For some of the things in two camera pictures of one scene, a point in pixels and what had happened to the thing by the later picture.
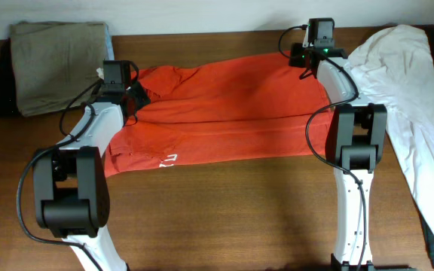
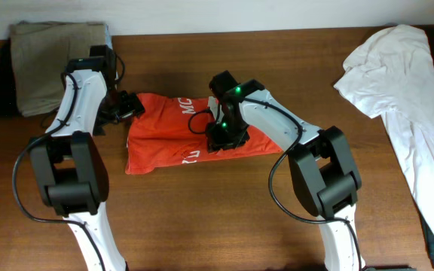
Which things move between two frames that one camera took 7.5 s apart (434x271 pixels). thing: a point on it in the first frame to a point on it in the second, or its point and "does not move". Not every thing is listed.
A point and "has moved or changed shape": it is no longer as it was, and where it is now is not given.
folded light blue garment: x=109 y=43 does not move
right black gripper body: x=297 y=55 to x=227 y=130
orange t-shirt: x=265 y=107 has moved or changed shape
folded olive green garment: x=55 y=62 does not move
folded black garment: x=2 y=86 does not move
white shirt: x=395 y=67 does not move
